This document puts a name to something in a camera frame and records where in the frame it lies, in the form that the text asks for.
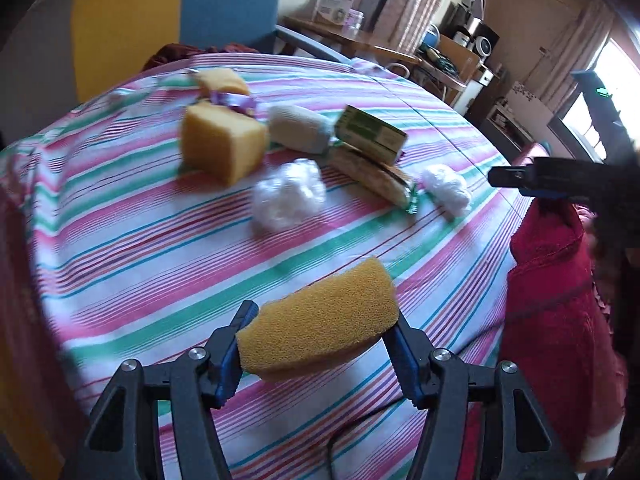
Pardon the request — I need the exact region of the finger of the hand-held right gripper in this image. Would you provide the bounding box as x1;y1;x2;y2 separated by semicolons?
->
487;156;603;202

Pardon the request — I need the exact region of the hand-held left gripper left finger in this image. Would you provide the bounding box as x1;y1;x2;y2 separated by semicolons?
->
82;301;261;480

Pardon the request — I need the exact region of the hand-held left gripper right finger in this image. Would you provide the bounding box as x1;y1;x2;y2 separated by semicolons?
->
382;317;566;480

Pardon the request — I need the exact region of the white plastic bag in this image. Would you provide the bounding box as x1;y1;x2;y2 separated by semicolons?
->
420;164;472;218

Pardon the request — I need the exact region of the half-round yellow sponge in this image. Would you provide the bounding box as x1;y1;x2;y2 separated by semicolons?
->
235;256;401;377

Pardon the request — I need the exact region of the cracker packet with green edge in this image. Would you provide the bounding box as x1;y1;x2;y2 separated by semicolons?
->
327;146;423;216

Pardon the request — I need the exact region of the green carton box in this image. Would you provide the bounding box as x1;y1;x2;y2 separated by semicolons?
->
333;105;408;165

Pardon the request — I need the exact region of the clear plastic bag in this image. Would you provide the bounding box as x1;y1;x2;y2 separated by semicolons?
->
251;158;327;233

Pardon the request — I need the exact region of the large yellow sponge block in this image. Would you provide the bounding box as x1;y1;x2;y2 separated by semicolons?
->
179;102;269;187

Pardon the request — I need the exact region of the small yellow sponge block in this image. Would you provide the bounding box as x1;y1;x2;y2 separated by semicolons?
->
194;68;251;99

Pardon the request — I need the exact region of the white low cabinet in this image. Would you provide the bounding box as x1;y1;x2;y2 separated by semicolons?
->
486;79;553;153

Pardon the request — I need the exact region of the red blanket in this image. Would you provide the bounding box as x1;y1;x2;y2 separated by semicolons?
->
460;142;631;476

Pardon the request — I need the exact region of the brown cardboard box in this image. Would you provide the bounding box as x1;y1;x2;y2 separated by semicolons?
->
434;35;483;85

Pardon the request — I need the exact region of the striped bedsheet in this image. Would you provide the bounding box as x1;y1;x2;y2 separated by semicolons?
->
0;52;538;480

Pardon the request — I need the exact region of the silver stereo set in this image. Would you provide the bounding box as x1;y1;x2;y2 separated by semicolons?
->
451;0;502;58

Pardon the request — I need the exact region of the grey chair armrest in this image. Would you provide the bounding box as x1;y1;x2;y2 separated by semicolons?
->
275;25;352;64

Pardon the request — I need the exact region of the purple foil wrapper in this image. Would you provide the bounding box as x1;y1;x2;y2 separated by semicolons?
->
210;90;259;117

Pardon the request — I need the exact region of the white cardboard box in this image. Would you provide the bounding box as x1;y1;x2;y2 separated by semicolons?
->
314;0;359;26

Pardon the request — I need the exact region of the dark red cloth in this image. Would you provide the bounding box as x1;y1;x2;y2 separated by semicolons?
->
144;41;262;70

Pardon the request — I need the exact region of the grey yellow blue headboard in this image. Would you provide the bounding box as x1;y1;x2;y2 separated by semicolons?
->
0;0;283;151

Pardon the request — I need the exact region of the black cable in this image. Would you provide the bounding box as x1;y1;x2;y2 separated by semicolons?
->
326;399;403;480

